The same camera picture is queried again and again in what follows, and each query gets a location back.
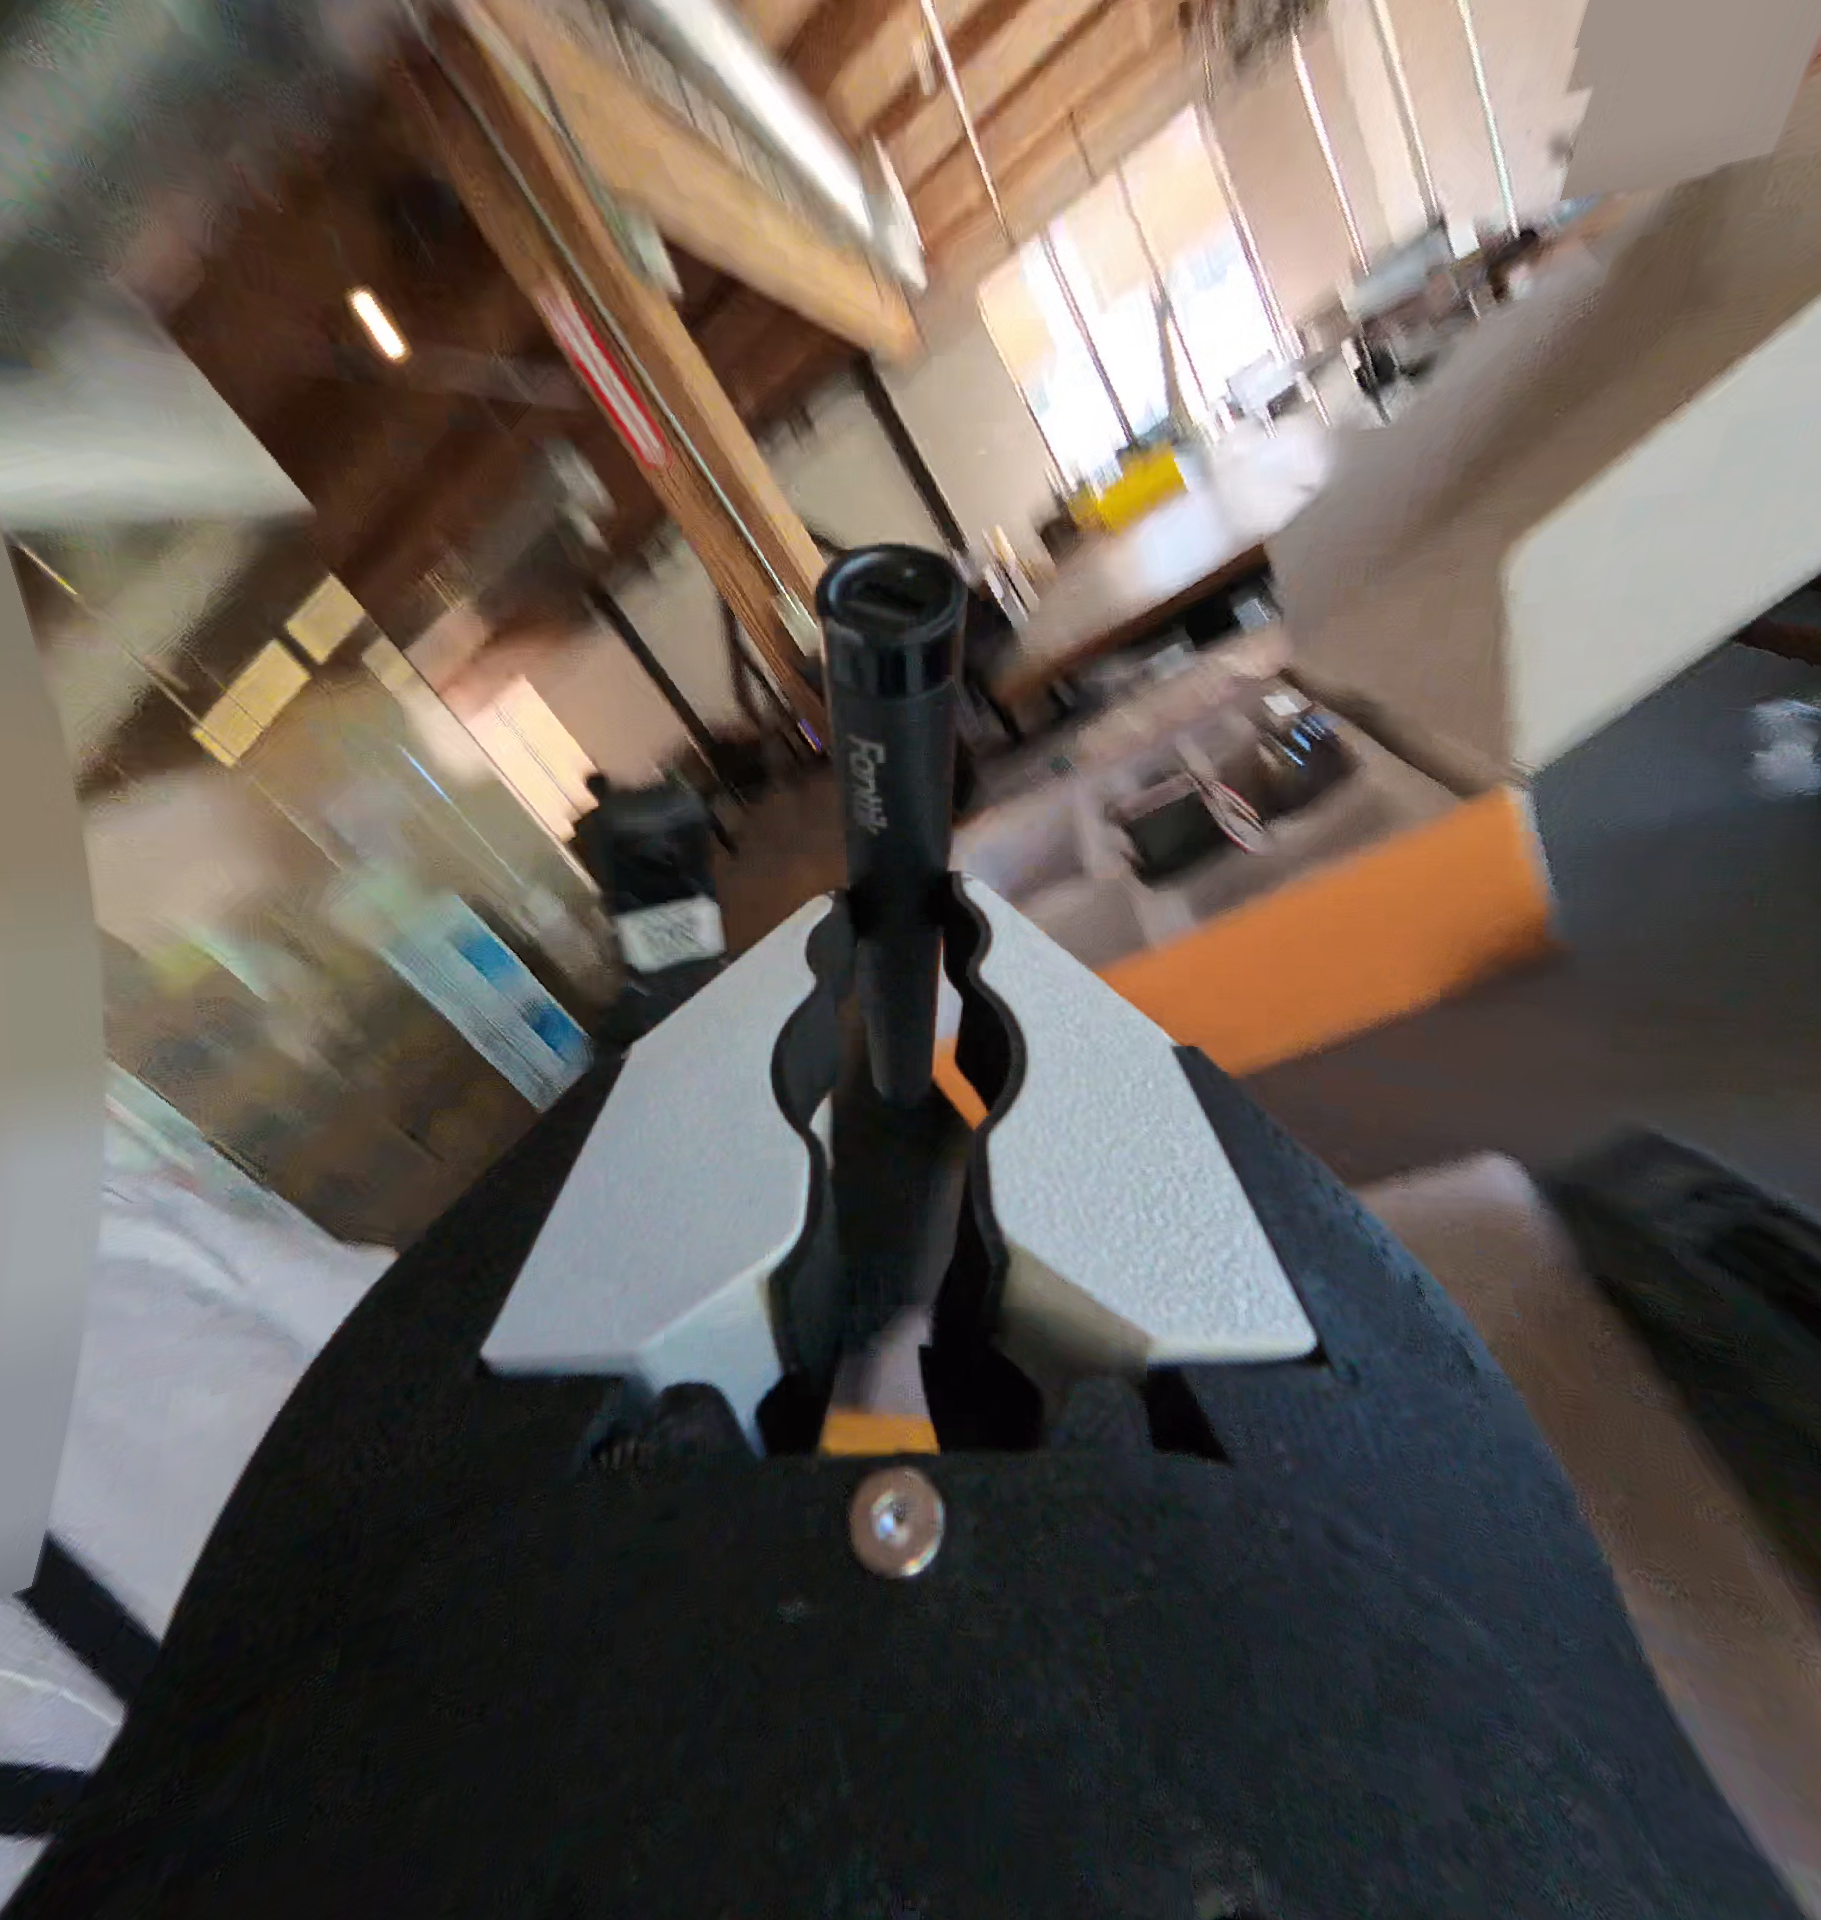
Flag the black electric screwdriver pen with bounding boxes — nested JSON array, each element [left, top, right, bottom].
[[813, 546, 980, 1353]]

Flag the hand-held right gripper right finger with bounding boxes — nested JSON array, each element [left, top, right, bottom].
[[932, 876, 1320, 1389]]

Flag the black office chair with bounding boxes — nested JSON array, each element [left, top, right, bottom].
[[570, 771, 726, 968]]

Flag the yellow bin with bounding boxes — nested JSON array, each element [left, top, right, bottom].
[[1075, 450, 1199, 534]]

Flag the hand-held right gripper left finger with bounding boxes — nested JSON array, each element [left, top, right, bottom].
[[480, 891, 867, 1397]]

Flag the white black striped cloth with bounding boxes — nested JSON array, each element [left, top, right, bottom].
[[0, 1528, 168, 1920]]

